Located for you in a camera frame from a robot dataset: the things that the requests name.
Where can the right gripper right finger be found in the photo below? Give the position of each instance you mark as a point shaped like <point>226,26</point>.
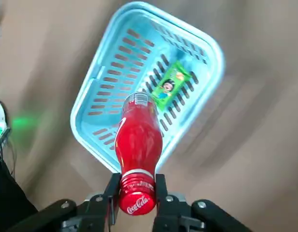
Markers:
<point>173,212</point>

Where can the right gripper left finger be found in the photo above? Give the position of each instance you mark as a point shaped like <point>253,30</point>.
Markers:
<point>95,212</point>

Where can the blue plastic basket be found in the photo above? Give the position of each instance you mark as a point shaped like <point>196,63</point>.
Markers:
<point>110,48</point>

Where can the green snack packet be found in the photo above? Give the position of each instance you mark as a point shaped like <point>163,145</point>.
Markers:
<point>170,87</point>

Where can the red cola bottle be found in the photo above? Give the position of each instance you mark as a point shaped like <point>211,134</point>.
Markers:
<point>138,145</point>

